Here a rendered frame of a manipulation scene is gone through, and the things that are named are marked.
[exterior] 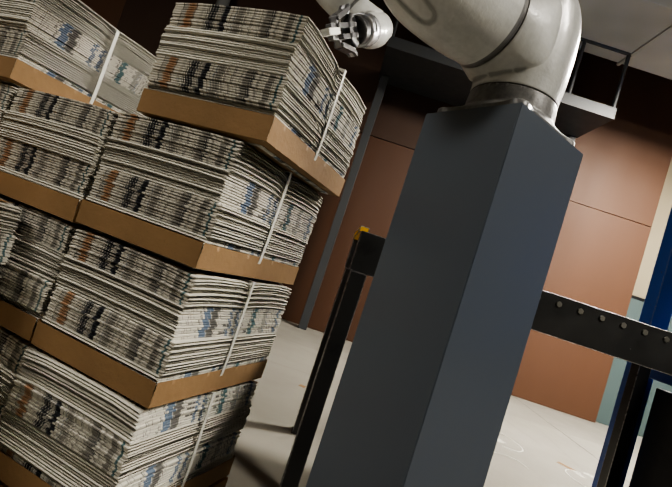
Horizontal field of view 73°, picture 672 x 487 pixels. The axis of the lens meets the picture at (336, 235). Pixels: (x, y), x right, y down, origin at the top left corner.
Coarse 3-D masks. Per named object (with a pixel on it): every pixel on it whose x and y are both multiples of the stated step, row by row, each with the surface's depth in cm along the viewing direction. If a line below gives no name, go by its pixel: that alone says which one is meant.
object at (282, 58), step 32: (192, 32) 82; (224, 32) 80; (256, 32) 78; (288, 32) 76; (160, 64) 83; (192, 64) 81; (224, 64) 78; (256, 64) 76; (288, 64) 74; (320, 64) 84; (192, 96) 81; (224, 96) 77; (256, 96) 75; (288, 96) 76; (320, 96) 87; (288, 160) 83
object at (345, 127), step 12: (348, 84) 97; (348, 96) 99; (336, 108) 95; (348, 108) 100; (360, 108) 107; (336, 120) 96; (348, 120) 101; (360, 120) 108; (336, 132) 97; (348, 132) 103; (336, 144) 99; (348, 144) 105; (324, 156) 95; (336, 156) 100; (348, 156) 107; (336, 168) 103; (300, 180) 98; (312, 180) 96; (324, 192) 105
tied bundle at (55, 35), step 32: (0, 0) 100; (32, 0) 96; (64, 0) 100; (0, 32) 98; (32, 32) 96; (64, 32) 102; (96, 32) 108; (32, 64) 98; (64, 64) 104; (96, 64) 111; (128, 64) 118; (96, 96) 113; (128, 96) 121
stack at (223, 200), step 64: (0, 128) 94; (64, 128) 88; (128, 128) 84; (192, 128) 79; (64, 192) 86; (128, 192) 81; (192, 192) 76; (256, 192) 83; (64, 256) 83; (128, 256) 79; (64, 320) 81; (128, 320) 76; (192, 320) 77; (256, 320) 97; (0, 384) 83; (64, 384) 78; (0, 448) 81; (64, 448) 76; (128, 448) 71; (192, 448) 88
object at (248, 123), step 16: (144, 96) 83; (160, 96) 82; (176, 96) 81; (160, 112) 82; (176, 112) 80; (192, 112) 79; (208, 112) 78; (224, 112) 77; (240, 112) 76; (256, 112) 75; (224, 128) 76; (240, 128) 75; (256, 128) 74; (272, 128) 74; (288, 128) 78; (272, 144) 75; (288, 144) 80; (304, 144) 85; (304, 160) 87
